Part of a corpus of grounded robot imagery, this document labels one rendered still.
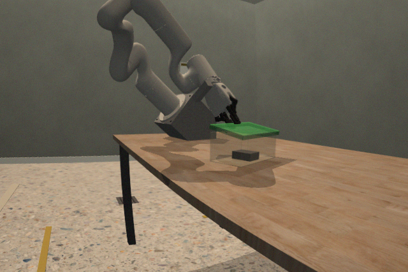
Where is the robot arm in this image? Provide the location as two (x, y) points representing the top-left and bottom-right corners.
(97, 0), (221, 122)

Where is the green rectangular lid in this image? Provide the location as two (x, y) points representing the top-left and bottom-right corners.
(209, 122), (280, 140)

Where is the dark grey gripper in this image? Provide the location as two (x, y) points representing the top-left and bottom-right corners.
(205, 83), (241, 124)

